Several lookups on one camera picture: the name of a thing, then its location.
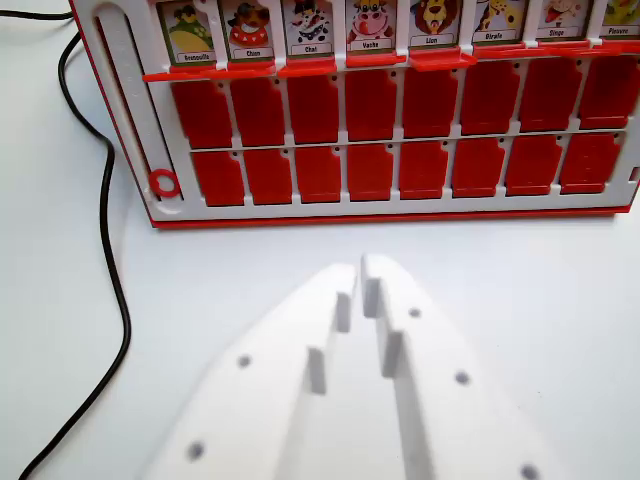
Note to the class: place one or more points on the red and white game board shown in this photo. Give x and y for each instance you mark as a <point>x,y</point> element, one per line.
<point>380,130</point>

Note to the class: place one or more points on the red flap of frog card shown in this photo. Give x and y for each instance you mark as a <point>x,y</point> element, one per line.
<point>185,76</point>

